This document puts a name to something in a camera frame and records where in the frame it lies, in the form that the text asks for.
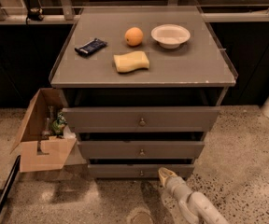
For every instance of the black bar on floor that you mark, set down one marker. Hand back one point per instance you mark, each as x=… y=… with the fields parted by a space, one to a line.
x=5 y=190

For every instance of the green crumpled bag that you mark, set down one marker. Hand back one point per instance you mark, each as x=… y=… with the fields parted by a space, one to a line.
x=58 y=125

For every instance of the grey middle drawer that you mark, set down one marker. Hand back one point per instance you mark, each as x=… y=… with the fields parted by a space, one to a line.
x=140 y=149

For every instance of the grey top drawer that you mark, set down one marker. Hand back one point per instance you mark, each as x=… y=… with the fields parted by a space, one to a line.
x=141 y=119

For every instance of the brown cardboard box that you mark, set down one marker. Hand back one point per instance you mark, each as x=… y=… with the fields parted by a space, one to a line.
x=38 y=154

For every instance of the white bowl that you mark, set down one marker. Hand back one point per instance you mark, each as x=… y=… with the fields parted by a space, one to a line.
x=170 y=36

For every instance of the grey drawer cabinet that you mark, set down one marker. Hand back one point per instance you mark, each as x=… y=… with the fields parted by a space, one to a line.
x=197 y=73

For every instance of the grey drawer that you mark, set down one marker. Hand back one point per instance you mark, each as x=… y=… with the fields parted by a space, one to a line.
x=141 y=119
x=112 y=171
x=140 y=149

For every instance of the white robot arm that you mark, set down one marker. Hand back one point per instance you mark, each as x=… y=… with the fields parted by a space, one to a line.
x=231 y=182

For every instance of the grey bottom drawer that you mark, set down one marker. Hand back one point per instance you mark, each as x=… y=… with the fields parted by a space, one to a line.
x=112 y=171

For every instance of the small black device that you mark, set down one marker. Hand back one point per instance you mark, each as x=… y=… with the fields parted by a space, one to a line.
x=35 y=14

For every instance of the clear glass bottle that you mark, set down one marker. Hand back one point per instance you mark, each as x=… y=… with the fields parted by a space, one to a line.
x=46 y=133

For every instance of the blue snack bar wrapper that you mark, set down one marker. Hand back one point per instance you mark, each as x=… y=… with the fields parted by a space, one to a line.
x=91 y=47

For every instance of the yellow sponge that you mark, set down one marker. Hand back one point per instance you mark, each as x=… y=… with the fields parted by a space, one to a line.
x=129 y=62

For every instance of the orange fruit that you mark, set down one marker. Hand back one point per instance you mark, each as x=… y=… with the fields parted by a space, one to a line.
x=133 y=36

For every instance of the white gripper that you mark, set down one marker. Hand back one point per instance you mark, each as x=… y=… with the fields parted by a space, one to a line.
x=174 y=184

